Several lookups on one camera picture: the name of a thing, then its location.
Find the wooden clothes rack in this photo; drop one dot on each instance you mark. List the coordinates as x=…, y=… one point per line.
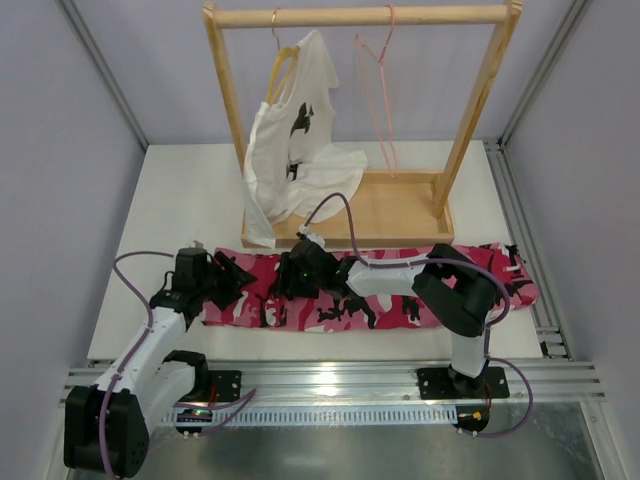
x=390, y=210

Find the yellow clothes hanger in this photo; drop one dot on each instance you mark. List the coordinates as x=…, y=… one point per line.
x=283, y=66

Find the white printed t-shirt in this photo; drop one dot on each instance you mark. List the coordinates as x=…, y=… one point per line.
x=291, y=163

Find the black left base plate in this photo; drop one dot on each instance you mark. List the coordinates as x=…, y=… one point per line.
x=224, y=386

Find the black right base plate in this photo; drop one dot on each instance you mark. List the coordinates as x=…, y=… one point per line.
x=443, y=383

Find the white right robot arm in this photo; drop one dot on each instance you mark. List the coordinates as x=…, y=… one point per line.
x=458, y=292

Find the pink wire clothes hanger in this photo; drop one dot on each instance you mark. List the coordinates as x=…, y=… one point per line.
x=371, y=73

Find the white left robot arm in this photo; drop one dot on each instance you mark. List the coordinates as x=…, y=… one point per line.
x=108, y=424

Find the aluminium frame rail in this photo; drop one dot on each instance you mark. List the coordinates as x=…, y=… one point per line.
x=379, y=382

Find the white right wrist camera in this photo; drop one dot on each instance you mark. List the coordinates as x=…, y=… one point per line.
x=305, y=233

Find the slotted cable duct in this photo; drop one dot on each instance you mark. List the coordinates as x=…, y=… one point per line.
x=303, y=416

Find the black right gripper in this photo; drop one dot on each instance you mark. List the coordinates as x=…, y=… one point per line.
x=291, y=275

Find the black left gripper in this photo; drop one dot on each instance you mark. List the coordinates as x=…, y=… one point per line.
x=222, y=281

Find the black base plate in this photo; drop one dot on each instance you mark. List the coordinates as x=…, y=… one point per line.
x=224, y=386
x=443, y=383

